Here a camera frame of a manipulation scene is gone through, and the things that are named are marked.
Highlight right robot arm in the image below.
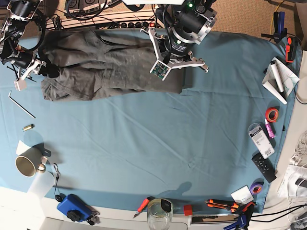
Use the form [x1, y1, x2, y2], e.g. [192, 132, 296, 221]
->
[0, 0, 59, 91]

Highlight silver hex key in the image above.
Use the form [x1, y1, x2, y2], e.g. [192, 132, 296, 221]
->
[8, 91, 36, 119]

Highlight red black clamp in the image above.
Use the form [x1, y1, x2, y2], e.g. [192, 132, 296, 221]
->
[285, 36, 298, 63]

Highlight small brass battery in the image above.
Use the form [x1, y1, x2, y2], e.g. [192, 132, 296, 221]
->
[23, 124, 34, 132]

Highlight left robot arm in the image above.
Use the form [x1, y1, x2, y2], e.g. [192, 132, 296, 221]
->
[140, 0, 217, 81]

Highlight white paper slip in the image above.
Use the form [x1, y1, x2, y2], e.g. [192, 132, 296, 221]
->
[16, 140, 31, 156]

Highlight blue clamp bottom right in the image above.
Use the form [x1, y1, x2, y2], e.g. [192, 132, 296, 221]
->
[224, 202, 256, 230]

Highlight white packaged box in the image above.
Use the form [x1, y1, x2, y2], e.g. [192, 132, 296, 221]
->
[248, 123, 275, 159]

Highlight white small card box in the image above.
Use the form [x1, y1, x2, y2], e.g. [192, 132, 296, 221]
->
[231, 185, 254, 205]

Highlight purple glue tube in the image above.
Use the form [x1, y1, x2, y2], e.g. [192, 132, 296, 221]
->
[264, 119, 275, 138]

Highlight blue bar clamp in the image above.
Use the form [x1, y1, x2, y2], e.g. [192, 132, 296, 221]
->
[261, 11, 287, 43]

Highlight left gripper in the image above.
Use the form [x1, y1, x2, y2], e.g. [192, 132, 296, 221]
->
[140, 26, 209, 81]

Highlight red handled screwdriver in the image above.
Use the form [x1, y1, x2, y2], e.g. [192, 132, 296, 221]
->
[133, 196, 154, 218]

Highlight red tape roll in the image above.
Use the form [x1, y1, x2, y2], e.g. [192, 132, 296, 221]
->
[265, 107, 279, 123]

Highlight grey T-shirt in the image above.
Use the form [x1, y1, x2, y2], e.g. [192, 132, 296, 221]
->
[39, 30, 184, 101]

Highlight clear glass jar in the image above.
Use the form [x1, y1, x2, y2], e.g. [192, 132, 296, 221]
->
[147, 198, 173, 230]

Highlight blue clamp block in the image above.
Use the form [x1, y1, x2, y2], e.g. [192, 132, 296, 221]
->
[55, 194, 98, 226]

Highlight black remote control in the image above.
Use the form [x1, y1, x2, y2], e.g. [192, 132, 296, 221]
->
[251, 153, 276, 184]

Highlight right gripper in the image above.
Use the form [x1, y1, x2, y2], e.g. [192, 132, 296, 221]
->
[6, 51, 59, 91]

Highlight blue table cloth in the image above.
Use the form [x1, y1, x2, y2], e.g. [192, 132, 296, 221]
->
[0, 32, 295, 213]

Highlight orange black utility knife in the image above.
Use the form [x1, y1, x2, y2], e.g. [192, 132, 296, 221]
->
[205, 199, 239, 212]

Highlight small red cube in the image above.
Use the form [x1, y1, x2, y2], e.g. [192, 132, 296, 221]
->
[184, 205, 193, 216]

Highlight black lanyard with carabiner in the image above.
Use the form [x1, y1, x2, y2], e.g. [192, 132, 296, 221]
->
[52, 163, 65, 202]

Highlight rolled white paper sheets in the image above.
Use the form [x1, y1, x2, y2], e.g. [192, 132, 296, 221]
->
[262, 57, 300, 104]

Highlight olive ceramic mug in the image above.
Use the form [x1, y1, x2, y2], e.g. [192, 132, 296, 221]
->
[15, 148, 46, 177]

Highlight purple tape roll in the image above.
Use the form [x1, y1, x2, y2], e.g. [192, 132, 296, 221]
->
[250, 182, 263, 195]

